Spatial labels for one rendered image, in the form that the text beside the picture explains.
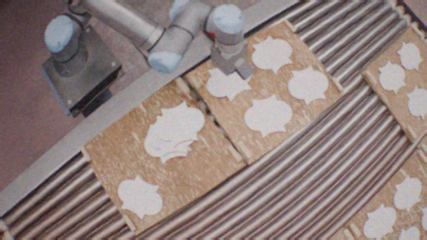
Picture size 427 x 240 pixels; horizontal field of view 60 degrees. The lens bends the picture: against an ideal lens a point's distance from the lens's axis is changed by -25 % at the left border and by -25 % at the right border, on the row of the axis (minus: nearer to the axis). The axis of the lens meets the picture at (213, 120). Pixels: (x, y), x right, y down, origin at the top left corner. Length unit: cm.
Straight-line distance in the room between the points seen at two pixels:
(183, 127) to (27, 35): 192
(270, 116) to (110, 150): 51
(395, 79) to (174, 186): 88
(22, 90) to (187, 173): 170
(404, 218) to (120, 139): 102
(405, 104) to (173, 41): 90
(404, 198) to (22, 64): 248
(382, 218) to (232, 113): 65
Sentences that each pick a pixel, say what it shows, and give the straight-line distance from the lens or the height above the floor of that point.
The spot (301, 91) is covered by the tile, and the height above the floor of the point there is 95.
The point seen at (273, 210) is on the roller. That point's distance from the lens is 141.
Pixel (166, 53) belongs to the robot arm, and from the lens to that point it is 112.
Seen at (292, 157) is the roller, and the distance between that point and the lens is 145.
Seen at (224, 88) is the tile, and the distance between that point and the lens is 149.
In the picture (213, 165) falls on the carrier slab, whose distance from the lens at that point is 142.
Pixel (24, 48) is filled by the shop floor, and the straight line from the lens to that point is 304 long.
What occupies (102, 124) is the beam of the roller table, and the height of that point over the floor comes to 91.
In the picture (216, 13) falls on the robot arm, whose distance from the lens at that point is 115.
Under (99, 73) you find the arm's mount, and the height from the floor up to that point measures 95.
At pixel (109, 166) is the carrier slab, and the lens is 146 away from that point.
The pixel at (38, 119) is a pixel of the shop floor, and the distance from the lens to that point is 272.
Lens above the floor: 231
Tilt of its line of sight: 70 degrees down
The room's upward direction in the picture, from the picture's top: 5 degrees counter-clockwise
